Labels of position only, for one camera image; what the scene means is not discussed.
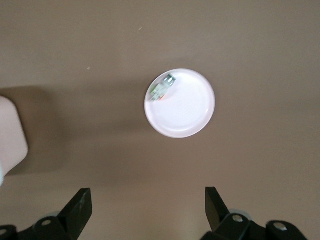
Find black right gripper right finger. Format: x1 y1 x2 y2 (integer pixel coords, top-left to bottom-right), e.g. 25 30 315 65
201 186 309 240

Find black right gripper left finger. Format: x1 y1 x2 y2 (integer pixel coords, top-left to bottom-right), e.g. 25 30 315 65
0 187 94 240

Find white lidded storage box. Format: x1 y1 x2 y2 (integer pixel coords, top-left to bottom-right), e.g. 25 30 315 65
0 94 29 188

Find pink round plate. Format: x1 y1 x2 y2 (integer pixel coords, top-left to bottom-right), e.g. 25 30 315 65
144 68 216 139

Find green white switch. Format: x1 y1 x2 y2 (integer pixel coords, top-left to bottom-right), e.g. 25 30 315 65
149 73 178 103

